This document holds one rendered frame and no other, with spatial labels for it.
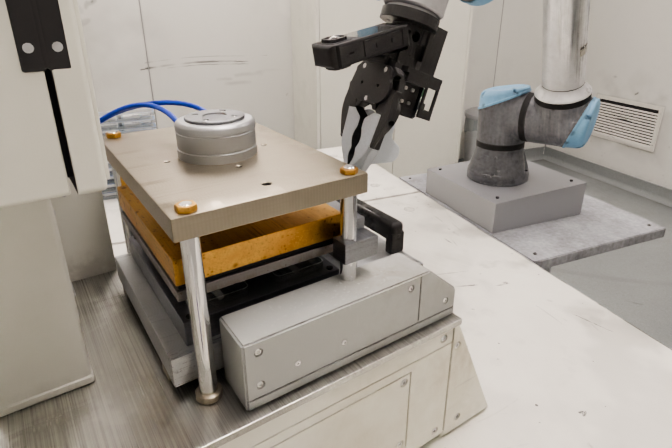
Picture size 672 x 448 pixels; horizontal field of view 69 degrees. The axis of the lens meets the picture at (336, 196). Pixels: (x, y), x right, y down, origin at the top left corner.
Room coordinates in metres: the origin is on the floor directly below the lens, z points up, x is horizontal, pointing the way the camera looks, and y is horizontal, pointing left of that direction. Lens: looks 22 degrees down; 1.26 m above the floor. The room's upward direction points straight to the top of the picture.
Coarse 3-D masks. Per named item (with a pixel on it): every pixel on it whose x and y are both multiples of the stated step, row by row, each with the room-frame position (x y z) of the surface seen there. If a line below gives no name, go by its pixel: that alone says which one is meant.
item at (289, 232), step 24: (120, 192) 0.50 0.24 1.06; (144, 216) 0.44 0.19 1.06; (288, 216) 0.44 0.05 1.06; (312, 216) 0.44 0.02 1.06; (336, 216) 0.44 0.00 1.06; (144, 240) 0.43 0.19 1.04; (168, 240) 0.38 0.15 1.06; (216, 240) 0.38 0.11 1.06; (240, 240) 0.38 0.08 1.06; (264, 240) 0.39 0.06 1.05; (288, 240) 0.41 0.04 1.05; (312, 240) 0.42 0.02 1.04; (168, 264) 0.36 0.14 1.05; (216, 264) 0.37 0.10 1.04; (240, 264) 0.38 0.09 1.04; (264, 264) 0.40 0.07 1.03; (288, 264) 0.41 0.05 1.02; (216, 288) 0.37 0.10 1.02
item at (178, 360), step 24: (384, 240) 0.56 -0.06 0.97; (120, 264) 0.50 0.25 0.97; (336, 264) 0.50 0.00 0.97; (360, 264) 0.50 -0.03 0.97; (144, 288) 0.45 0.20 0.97; (144, 312) 0.40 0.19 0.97; (168, 336) 0.37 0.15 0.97; (216, 336) 0.37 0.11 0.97; (168, 360) 0.34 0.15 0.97; (192, 360) 0.34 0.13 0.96; (216, 360) 0.36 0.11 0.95
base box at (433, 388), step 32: (416, 352) 0.42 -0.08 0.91; (448, 352) 0.44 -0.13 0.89; (352, 384) 0.37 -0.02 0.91; (384, 384) 0.39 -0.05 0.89; (416, 384) 0.42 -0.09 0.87; (448, 384) 0.45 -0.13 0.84; (288, 416) 0.33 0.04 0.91; (320, 416) 0.35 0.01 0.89; (352, 416) 0.37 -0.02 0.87; (384, 416) 0.39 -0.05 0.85; (416, 416) 0.42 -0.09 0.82; (448, 416) 0.45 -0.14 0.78
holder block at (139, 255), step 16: (144, 256) 0.47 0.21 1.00; (320, 256) 0.47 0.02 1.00; (144, 272) 0.47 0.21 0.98; (320, 272) 0.44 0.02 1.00; (336, 272) 0.44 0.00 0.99; (160, 288) 0.41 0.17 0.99; (256, 288) 0.41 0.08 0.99; (272, 288) 0.41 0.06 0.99; (288, 288) 0.41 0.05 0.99; (176, 304) 0.38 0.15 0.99; (224, 304) 0.38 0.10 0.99; (240, 304) 0.38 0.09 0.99; (176, 320) 0.37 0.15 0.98
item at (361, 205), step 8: (336, 200) 0.61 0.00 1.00; (360, 200) 0.59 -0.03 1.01; (360, 208) 0.57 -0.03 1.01; (368, 208) 0.57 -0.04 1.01; (376, 208) 0.57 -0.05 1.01; (368, 216) 0.56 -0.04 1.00; (376, 216) 0.55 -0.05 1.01; (384, 216) 0.54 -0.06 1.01; (368, 224) 0.55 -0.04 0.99; (376, 224) 0.54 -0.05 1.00; (384, 224) 0.53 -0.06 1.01; (392, 224) 0.52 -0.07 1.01; (400, 224) 0.53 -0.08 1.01; (376, 232) 0.54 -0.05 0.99; (384, 232) 0.53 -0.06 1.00; (392, 232) 0.52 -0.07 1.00; (400, 232) 0.52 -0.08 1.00; (392, 240) 0.52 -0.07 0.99; (400, 240) 0.53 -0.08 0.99; (392, 248) 0.52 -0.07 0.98; (400, 248) 0.53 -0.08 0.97
